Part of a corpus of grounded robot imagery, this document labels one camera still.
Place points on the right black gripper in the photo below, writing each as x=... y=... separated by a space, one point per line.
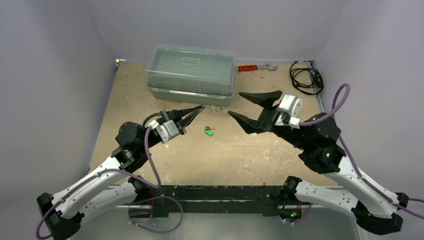
x=267 y=117

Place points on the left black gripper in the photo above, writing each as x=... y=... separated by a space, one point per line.
x=174 y=115

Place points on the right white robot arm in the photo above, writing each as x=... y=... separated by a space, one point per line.
x=374 y=208

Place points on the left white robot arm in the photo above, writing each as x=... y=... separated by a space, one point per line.
x=118 y=180

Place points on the key with green tag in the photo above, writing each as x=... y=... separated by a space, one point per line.
x=209 y=131

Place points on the grey plastic toolbox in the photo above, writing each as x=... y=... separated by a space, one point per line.
x=192 y=74

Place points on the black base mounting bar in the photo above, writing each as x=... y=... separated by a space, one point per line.
x=267 y=200

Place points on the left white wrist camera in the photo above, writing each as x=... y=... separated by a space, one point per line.
x=167 y=130

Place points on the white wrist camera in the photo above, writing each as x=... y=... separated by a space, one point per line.
x=288 y=110
x=167 y=130

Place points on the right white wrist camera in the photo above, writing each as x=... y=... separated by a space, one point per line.
x=288 y=110

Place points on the orange handled adjustable wrench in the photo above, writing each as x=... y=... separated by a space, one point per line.
x=254 y=67

